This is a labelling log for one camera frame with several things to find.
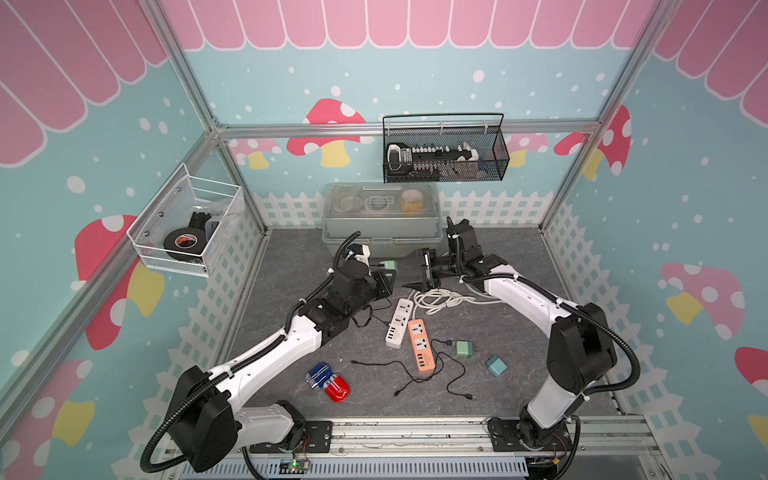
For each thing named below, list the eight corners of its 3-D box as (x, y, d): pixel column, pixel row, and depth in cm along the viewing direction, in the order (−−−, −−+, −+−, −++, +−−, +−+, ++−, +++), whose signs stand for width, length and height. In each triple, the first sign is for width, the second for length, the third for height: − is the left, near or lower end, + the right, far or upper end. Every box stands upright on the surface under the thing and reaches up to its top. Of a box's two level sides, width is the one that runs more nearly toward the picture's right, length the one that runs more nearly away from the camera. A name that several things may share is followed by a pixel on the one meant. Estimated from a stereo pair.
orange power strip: (417, 373, 86) (418, 370, 84) (408, 323, 96) (408, 319, 94) (434, 371, 86) (435, 368, 84) (423, 321, 96) (423, 318, 94)
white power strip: (383, 345, 91) (383, 342, 89) (396, 301, 101) (396, 296, 99) (403, 350, 90) (403, 347, 88) (414, 305, 100) (414, 300, 98)
